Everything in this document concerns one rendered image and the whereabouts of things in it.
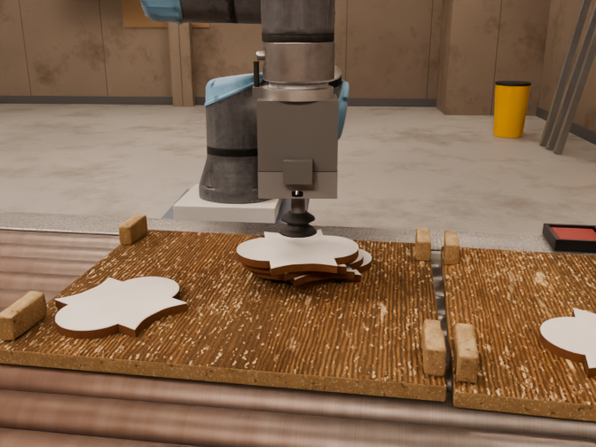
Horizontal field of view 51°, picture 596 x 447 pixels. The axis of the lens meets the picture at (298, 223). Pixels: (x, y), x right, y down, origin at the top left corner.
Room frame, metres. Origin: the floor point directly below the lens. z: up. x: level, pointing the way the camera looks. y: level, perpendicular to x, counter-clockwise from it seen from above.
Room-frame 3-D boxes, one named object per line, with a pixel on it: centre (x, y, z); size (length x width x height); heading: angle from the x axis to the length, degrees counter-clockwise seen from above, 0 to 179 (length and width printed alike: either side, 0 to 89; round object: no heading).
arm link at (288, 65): (0.67, 0.00, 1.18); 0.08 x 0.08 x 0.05
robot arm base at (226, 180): (1.19, 0.12, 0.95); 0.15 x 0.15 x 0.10
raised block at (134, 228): (0.81, 0.23, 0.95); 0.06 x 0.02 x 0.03; 171
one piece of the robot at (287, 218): (0.67, 0.00, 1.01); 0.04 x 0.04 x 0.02
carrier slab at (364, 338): (0.65, 0.05, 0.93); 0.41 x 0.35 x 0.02; 81
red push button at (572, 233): (0.85, -0.40, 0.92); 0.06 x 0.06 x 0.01; 82
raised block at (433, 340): (0.49, -0.12, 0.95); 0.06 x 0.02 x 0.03; 171
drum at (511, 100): (6.92, -2.33, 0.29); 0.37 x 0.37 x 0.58
